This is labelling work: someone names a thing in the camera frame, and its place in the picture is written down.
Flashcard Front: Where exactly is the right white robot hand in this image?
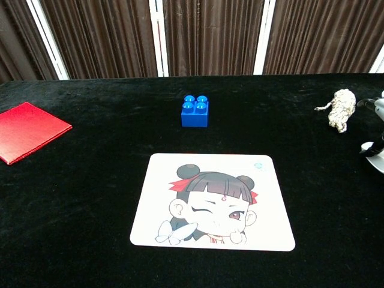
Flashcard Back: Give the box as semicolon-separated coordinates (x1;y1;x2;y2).
356;89;384;157

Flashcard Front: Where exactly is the cartoon girl mouse pad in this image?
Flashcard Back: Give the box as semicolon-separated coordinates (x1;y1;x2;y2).
129;153;296;252

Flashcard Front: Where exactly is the brown pleated curtain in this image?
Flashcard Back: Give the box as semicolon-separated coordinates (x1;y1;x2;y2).
163;0;265;77
263;0;384;76
38;0;159;80
0;0;59;85

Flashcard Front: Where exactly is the blue building block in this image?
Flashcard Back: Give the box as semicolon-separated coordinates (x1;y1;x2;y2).
181;95;209;128

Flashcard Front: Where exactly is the black velvet table cloth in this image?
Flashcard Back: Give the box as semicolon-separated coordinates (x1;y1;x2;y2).
0;73;384;288

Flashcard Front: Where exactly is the red flat box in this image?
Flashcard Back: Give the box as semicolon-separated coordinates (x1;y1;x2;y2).
0;101;73;166

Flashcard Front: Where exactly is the beige rope bundle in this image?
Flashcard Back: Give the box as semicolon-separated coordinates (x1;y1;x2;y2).
314;88;357;134

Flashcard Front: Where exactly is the white metal frame post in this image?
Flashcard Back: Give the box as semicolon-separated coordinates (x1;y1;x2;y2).
148;0;170;78
25;0;70;81
368;44;384;74
253;0;277;76

